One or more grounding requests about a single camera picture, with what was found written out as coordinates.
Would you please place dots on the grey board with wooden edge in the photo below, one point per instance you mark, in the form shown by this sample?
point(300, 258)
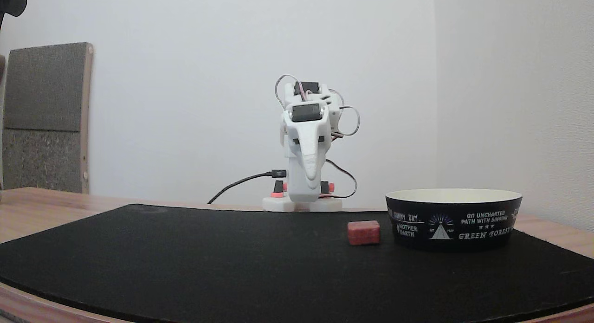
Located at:
point(44, 119)

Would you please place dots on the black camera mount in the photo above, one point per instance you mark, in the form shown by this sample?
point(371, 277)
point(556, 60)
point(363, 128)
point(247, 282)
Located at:
point(11, 3)

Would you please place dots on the dark blue printed bowl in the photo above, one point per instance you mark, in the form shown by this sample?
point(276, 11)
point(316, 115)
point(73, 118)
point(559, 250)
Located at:
point(455, 223)

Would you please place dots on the black desk mat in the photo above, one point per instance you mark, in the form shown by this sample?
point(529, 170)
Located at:
point(232, 262)

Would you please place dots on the black clamp with orange pad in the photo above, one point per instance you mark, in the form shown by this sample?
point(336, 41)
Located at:
point(278, 189)
point(328, 187)

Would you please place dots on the red-brown toy block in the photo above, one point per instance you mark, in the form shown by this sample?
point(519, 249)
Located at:
point(363, 233)

